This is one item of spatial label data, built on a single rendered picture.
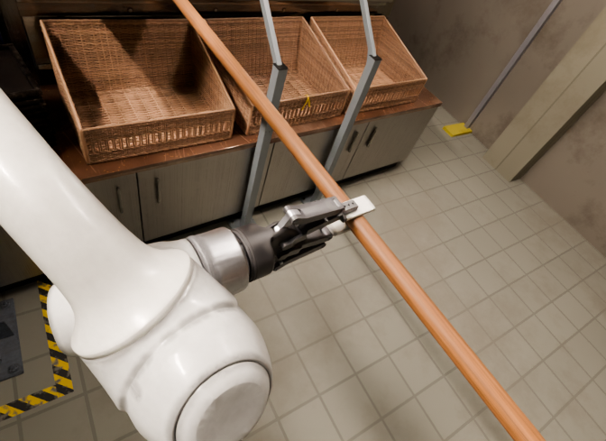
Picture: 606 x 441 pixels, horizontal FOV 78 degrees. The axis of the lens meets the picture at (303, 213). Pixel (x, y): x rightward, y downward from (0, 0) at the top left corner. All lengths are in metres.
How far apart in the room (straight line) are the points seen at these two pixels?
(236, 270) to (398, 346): 1.57
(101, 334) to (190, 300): 0.06
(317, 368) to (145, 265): 1.53
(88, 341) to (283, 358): 1.49
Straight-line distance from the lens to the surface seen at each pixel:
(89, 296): 0.29
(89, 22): 1.75
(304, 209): 0.51
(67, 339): 0.44
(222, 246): 0.46
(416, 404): 1.92
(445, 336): 0.55
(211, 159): 1.60
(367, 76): 1.75
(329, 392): 1.76
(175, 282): 0.28
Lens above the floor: 1.62
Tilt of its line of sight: 47 degrees down
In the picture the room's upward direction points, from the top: 22 degrees clockwise
